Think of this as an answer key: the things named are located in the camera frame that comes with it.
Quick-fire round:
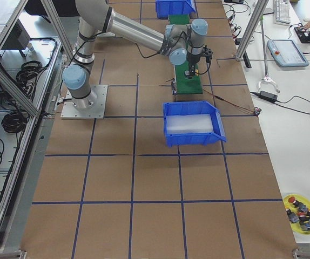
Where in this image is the teach pendant tablet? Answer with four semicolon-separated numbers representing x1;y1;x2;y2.
267;39;309;67

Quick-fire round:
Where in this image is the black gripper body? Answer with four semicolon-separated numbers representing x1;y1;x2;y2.
187;53;201;70

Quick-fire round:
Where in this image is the blue bin left side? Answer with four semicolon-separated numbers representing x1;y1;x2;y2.
155;0;196;18

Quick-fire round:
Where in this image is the blue bin right side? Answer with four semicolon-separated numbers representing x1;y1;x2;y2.
163;101;227;147

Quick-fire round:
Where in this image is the yellow plate with buttons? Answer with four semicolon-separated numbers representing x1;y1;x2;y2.
282;194;310;235

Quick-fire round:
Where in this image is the white foam pad right bin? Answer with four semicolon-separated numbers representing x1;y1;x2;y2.
165;114;213;134

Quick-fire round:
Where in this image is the aluminium frame post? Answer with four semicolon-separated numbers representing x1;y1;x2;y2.
235;0;268;61

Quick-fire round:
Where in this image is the white keyboard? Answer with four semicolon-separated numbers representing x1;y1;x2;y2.
273;0;291;26

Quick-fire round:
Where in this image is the red black wire pair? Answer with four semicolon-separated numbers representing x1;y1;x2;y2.
203;88;261;116

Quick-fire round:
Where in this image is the black power adapter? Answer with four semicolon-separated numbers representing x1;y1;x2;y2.
259;91;278;103

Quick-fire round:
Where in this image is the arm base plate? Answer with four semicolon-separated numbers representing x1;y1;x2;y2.
61;85;108;119

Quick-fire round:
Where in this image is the blue bin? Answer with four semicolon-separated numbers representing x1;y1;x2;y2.
163;101;227;147
155;0;196;18

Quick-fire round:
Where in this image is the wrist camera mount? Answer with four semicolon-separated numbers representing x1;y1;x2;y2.
201;45;213;64

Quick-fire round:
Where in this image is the green conveyor belt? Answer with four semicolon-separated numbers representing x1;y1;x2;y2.
169;15;203;96

